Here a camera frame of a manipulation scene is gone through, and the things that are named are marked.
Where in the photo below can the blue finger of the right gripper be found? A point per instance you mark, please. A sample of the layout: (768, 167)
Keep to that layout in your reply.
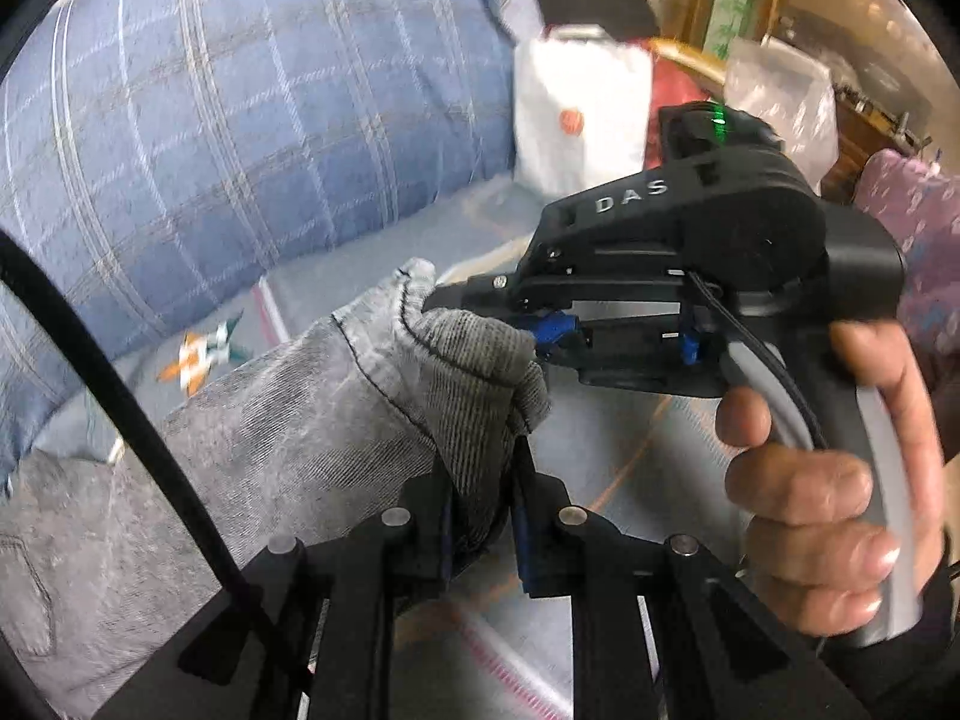
(551, 331)
(487, 295)

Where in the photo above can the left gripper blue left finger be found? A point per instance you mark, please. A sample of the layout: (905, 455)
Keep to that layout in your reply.
(313, 636)

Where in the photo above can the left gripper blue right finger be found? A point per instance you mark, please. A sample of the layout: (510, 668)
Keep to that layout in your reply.
(660, 630)

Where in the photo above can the clear plastic bag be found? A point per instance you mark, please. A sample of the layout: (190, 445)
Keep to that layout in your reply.
(793, 94)

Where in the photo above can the person's right hand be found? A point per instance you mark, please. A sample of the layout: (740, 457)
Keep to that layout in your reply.
(816, 564)

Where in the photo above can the white paper shopping bag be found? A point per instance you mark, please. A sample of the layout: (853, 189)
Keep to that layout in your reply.
(581, 107)

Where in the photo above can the pink floral fabric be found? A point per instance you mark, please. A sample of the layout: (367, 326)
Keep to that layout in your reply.
(919, 207)

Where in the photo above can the blue plaid pillow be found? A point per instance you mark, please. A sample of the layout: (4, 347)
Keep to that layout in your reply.
(159, 157)

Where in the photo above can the grey denim pants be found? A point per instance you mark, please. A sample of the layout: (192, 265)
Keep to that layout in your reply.
(306, 440)

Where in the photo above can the red plastic bag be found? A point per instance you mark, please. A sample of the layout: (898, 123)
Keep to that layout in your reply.
(670, 87)

